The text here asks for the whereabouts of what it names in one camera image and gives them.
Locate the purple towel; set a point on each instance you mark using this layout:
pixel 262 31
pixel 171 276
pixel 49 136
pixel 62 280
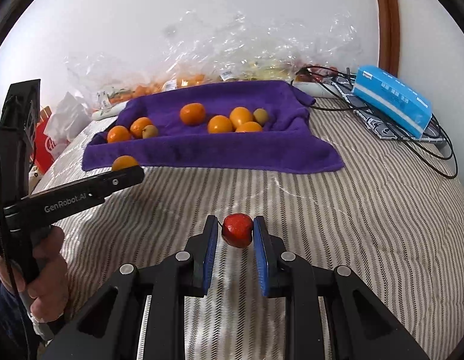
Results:
pixel 285 145

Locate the red and white bag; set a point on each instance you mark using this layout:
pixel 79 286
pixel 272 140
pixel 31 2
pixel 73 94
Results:
pixel 47 150

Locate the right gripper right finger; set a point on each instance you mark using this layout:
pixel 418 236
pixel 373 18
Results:
pixel 360 325

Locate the patterned grey pouch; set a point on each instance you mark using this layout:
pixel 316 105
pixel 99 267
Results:
pixel 377 123

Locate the left hand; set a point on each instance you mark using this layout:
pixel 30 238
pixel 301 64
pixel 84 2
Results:
pixel 49 291

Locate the white tube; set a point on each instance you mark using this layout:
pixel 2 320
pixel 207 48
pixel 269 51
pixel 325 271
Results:
pixel 109 112

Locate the small orange kumquat on towel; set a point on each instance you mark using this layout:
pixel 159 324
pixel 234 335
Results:
pixel 239 116

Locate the small orange fruit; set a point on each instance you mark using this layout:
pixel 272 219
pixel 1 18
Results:
pixel 124 162

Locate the green-yellow lime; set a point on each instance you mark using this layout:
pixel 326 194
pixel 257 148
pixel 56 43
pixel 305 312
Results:
pixel 150 131

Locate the small green fruit on towel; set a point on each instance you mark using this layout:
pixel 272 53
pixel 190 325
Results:
pixel 261 116

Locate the brown wooden frame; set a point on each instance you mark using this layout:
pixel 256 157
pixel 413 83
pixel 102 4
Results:
pixel 389 35

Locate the orange mandarin front on towel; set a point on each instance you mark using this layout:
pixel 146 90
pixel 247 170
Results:
pixel 118 133

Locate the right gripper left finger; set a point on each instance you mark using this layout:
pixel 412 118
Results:
pixel 139 313

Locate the clear plastic bag of fruit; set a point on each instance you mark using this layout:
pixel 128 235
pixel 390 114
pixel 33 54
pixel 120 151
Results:
pixel 192 52

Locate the white crumpled plastic bag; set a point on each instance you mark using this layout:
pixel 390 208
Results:
pixel 67 120

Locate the small red fruit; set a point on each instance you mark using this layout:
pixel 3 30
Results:
pixel 237 230

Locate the yellow-orange mandarin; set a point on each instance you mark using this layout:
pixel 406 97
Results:
pixel 249 127

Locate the large orange mandarin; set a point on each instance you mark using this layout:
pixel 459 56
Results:
pixel 193 114

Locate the blue tissue pack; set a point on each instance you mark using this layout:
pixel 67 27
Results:
pixel 409 109

